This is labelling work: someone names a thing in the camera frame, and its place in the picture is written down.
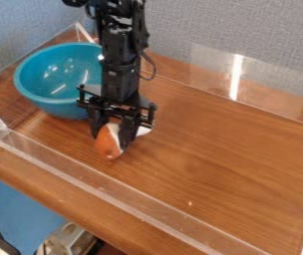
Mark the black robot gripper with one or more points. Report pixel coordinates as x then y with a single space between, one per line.
116 99

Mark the brown and white toy mushroom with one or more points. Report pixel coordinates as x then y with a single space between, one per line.
107 143

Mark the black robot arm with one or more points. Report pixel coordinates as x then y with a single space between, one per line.
124 38

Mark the blue bowl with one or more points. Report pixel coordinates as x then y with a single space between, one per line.
48 75

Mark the clear acrylic barrier front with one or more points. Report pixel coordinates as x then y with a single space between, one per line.
184 227

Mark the clear acrylic barrier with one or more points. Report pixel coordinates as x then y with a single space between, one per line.
266 86
184 227

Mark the white device under table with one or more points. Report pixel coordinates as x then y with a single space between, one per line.
69 240

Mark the clear acrylic barrier back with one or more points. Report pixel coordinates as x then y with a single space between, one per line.
266 86

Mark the clear acrylic corner bracket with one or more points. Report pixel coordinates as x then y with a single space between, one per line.
83 35

